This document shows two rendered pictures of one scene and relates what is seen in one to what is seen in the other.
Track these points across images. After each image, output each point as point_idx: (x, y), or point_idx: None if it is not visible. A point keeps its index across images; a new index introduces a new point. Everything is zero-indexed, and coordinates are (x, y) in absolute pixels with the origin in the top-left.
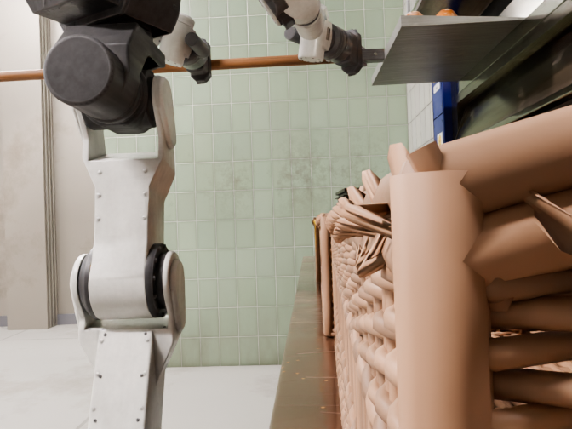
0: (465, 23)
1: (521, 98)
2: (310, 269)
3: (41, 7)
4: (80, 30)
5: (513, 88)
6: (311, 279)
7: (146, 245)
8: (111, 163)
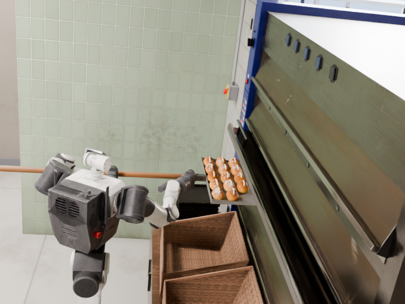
0: (238, 204)
1: (257, 233)
2: (156, 257)
3: (64, 245)
4: (81, 257)
5: (258, 218)
6: (157, 287)
7: None
8: None
